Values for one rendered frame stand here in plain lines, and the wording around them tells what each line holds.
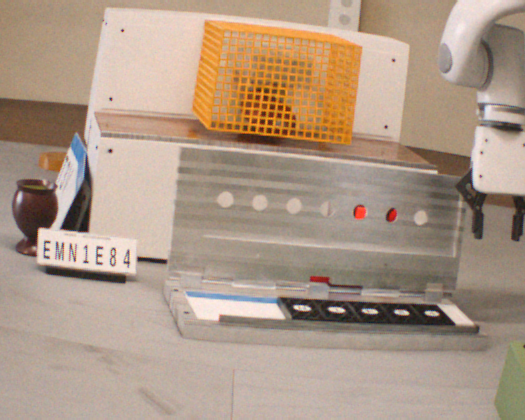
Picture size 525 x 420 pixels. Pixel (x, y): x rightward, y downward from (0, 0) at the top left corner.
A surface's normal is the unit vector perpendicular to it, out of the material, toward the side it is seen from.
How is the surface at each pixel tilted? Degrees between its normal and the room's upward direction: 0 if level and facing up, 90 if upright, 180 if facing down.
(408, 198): 83
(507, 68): 80
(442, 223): 83
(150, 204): 90
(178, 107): 90
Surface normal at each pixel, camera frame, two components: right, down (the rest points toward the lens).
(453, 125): 0.00, 0.21
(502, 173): 0.07, 0.01
